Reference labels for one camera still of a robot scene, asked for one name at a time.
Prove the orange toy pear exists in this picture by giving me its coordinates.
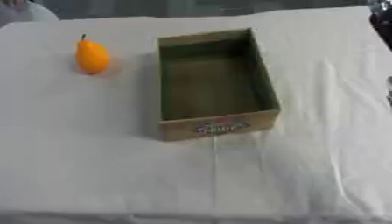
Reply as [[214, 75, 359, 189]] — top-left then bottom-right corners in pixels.
[[74, 33, 112, 75]]

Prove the tan cardboard box green inside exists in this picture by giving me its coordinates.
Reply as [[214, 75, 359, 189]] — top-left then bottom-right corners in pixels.
[[153, 27, 282, 143]]

